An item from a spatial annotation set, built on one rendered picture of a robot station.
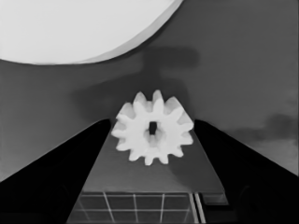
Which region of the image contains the small white gear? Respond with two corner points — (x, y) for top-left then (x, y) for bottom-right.
(110, 89), (194, 166)

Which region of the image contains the large thick white disc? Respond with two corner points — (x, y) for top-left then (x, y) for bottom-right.
(0, 0), (185, 65)

